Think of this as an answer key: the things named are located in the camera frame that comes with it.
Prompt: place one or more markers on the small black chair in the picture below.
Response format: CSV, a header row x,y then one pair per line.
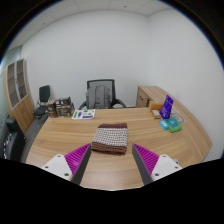
x,y
44,92

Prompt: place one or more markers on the wooden shelf unit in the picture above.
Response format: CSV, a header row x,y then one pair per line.
x,y
21,106

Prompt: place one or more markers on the brown patterned towel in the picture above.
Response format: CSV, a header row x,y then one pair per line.
x,y
110,137

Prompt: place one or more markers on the grey backpack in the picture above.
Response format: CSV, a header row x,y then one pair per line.
x,y
98,96

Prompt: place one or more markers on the clear plastic packet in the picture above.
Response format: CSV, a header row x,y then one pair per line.
x,y
178,116

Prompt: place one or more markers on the black mesh office chair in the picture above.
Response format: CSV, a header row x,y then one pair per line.
x,y
101,82

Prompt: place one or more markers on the small brown cardboard box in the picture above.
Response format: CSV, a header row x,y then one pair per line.
x,y
52,109

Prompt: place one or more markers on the black leather chair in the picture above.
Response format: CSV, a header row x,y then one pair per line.
x,y
11,140

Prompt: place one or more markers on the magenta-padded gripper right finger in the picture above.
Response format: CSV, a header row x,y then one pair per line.
x,y
147,160

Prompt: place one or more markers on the small yellowish box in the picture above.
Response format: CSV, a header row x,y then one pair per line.
x,y
156,114

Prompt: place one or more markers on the small blue box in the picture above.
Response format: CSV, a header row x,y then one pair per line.
x,y
163,124

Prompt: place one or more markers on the purple standing card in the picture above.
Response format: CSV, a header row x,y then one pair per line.
x,y
166,107

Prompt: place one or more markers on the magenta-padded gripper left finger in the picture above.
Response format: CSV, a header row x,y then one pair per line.
x,y
76,159

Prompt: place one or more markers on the orange box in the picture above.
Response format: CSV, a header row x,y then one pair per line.
x,y
155,106

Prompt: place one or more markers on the low wooden side cabinet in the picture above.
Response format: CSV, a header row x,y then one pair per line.
x,y
146,95

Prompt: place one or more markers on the green box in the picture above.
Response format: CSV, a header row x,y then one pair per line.
x,y
174,125

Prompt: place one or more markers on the white green printed leaflet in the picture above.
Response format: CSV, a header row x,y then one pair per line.
x,y
83,114

